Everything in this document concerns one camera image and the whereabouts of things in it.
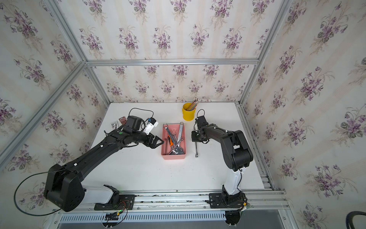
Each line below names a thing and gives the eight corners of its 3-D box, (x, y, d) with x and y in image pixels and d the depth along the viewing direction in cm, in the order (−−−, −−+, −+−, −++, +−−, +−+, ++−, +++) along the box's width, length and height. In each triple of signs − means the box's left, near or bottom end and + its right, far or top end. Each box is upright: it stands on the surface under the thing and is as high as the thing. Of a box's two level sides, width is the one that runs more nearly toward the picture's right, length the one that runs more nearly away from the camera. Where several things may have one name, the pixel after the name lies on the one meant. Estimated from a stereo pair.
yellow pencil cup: (185, 122, 109) (185, 114, 101) (180, 112, 115) (179, 104, 108) (195, 118, 111) (196, 110, 104) (189, 109, 117) (190, 101, 110)
